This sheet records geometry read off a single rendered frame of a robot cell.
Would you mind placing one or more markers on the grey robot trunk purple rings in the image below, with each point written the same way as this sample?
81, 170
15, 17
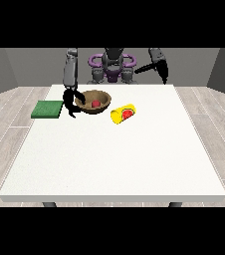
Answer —
112, 68

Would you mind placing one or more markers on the green square pad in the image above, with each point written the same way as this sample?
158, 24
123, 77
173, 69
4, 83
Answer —
47, 109

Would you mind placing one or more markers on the small red ball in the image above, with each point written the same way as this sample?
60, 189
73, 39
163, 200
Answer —
96, 103

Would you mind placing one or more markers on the brown wooden bowl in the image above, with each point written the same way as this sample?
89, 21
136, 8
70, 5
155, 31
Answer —
99, 106

